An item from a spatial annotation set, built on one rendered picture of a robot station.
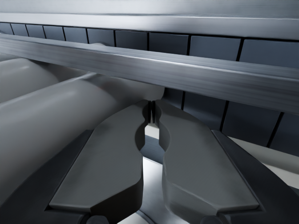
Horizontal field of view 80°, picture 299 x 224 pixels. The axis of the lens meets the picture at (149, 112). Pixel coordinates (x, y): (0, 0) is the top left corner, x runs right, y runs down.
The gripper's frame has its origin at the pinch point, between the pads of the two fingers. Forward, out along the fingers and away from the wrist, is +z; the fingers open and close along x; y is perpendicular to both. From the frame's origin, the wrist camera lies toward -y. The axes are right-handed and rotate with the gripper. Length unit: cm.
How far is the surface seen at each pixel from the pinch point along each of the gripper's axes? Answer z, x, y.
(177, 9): 10.5, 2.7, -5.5
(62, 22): 12.4, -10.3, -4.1
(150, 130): 2.2, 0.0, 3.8
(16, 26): 17.2, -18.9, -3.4
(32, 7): 23.1, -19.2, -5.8
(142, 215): 6.4, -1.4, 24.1
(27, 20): 16.0, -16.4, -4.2
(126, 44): 7.7, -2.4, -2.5
